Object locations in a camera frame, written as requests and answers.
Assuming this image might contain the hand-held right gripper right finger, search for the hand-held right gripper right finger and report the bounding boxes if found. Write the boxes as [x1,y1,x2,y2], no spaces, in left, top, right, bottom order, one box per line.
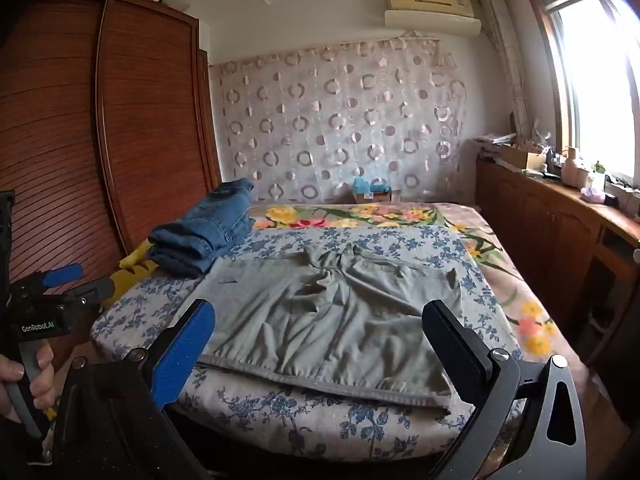
[421,300,589,480]

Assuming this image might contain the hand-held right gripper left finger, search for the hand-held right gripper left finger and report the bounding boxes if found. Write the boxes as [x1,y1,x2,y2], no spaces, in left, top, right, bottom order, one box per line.
[51,299,217,480]

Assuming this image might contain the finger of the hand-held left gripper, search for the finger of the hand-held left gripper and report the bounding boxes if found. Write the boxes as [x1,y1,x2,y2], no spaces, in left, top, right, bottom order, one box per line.
[60,276,117,311]
[30,263,85,294]

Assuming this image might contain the grey pants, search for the grey pants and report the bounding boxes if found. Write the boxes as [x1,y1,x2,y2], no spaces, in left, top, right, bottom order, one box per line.
[192,245,464,411]

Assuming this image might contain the person's left hand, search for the person's left hand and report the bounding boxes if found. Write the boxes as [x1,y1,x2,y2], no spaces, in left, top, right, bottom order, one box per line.
[0,338,56,423]

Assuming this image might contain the yellow cloth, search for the yellow cloth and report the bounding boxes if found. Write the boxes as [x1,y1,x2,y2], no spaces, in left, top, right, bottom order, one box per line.
[110,239,162,306]

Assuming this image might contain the pink flowered bed sheet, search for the pink flowered bed sheet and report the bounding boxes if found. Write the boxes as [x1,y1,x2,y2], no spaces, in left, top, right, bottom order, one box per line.
[247,201,566,361]

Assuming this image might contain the blue floral blanket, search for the blue floral blanket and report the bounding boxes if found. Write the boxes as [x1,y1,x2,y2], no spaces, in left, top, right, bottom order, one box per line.
[90,222,493,466]

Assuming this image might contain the folded blue jeans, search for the folded blue jeans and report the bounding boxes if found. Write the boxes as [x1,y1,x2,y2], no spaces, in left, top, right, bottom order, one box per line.
[148,178,256,279]

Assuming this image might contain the wooden slatted wardrobe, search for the wooden slatted wardrobe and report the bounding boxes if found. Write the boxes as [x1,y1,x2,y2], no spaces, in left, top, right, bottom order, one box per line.
[0,0,224,361]

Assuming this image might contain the wooden sideboard cabinet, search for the wooden sideboard cabinet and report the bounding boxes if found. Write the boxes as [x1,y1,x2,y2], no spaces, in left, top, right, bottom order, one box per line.
[475,152,640,376]

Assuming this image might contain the blue box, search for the blue box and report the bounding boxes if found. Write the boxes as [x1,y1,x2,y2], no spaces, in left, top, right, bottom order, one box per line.
[352,176,394,205]

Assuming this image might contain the stack of papers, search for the stack of papers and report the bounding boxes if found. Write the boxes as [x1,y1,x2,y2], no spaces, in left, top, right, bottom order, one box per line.
[472,132,519,154]

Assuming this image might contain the pink bottle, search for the pink bottle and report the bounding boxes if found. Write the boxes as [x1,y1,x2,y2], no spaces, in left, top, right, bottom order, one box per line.
[560,146,582,189]

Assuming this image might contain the sheer curtain with circles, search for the sheer curtain with circles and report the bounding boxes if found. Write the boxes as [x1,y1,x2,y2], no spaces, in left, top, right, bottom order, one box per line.
[210,35,469,206]

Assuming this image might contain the gathered white window curtain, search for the gathered white window curtain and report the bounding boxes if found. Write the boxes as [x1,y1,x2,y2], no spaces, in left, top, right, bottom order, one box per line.
[480,0,532,134]

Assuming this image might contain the beige air conditioner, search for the beige air conditioner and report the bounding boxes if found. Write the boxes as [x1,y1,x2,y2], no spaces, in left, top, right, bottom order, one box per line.
[384,0,482,39]

